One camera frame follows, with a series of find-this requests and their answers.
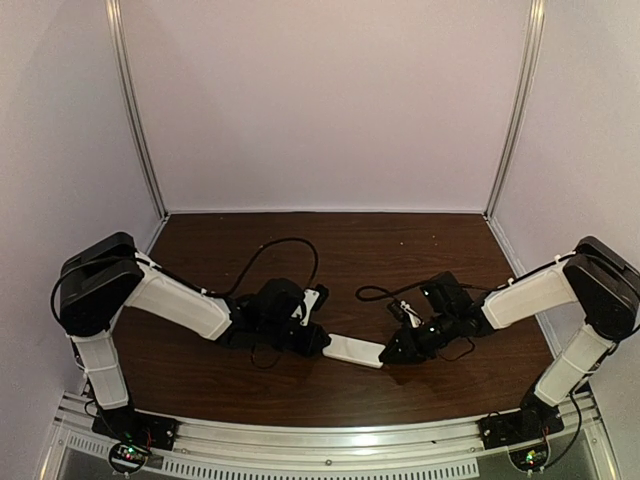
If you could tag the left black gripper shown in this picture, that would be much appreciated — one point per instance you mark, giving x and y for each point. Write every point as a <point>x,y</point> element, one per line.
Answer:
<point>310,340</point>

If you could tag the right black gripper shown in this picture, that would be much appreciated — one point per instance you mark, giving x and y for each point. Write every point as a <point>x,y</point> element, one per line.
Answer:
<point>406,347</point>

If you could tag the white remote control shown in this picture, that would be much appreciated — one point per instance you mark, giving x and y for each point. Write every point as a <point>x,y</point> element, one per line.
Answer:
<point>354,351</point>

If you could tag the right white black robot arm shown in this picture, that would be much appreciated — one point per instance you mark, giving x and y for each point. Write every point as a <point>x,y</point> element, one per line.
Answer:
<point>592,275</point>

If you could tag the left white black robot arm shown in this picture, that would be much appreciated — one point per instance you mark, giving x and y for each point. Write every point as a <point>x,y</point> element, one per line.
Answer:
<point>95,285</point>

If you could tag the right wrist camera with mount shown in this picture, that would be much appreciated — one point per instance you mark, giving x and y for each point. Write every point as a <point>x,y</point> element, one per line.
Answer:
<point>404,313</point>

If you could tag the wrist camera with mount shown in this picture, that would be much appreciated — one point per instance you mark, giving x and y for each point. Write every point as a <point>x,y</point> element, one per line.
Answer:
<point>313,300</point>
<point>404,313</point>

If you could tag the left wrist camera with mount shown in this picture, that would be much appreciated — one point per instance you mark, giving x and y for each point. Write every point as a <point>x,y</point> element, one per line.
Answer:
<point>313,300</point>

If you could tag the front aluminium rail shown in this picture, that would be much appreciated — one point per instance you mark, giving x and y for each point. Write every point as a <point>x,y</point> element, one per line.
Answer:
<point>451,449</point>

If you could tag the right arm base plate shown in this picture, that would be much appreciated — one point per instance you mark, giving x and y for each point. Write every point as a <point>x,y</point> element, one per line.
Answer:
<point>507,429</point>

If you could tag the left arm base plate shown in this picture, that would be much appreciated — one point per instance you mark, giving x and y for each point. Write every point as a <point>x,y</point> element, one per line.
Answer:
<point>134,428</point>

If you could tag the right aluminium frame post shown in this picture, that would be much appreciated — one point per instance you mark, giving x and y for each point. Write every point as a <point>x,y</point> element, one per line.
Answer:
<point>527,70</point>

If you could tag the aluminium frame post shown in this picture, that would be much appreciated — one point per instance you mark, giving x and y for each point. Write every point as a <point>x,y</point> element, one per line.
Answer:
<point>132,110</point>
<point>527,70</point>

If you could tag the left aluminium frame post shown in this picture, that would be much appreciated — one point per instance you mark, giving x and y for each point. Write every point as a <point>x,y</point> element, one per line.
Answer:
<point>132,110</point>

